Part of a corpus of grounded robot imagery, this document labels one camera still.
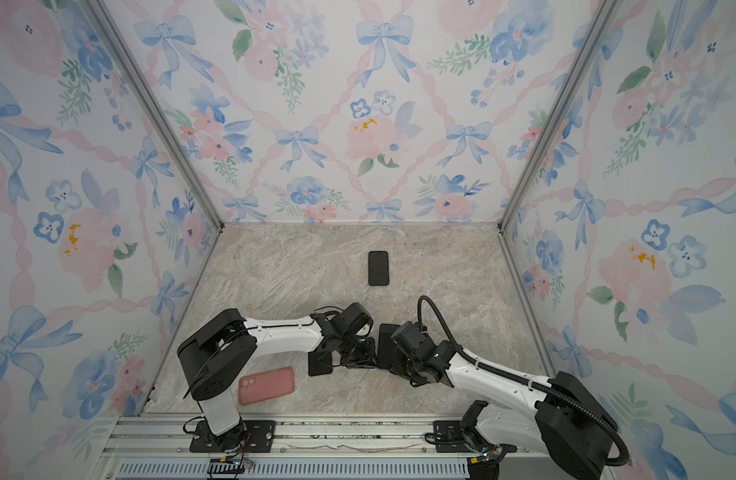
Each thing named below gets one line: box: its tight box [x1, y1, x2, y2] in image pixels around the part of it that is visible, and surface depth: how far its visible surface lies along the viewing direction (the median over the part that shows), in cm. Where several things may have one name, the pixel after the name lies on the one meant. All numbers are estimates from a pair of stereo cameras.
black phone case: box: [368, 251, 390, 286], surface depth 109 cm
